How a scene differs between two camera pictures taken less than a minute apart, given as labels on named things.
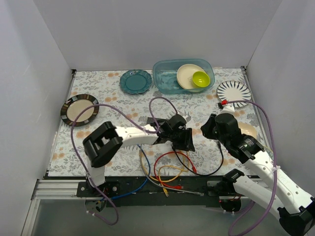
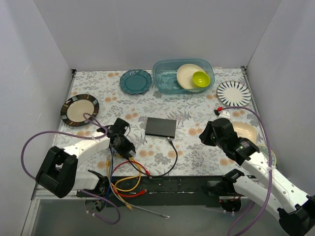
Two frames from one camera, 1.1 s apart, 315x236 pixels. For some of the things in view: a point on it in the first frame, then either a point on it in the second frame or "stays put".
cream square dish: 248,130 stays put
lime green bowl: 201,78 stays put
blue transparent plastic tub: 183,75 stays put
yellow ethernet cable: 181,170 to 140,175
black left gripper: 186,139 to 126,148
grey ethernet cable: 150,179 to 161,215
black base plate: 153,191 stays put
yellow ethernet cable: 187,152 to 139,167
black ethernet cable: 199,173 to 169,138
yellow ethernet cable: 162,180 to 128,206
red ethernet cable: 193,166 to 143,191
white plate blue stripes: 233,90 stays put
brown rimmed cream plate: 74,106 stays put
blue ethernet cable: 138,189 to 111,179
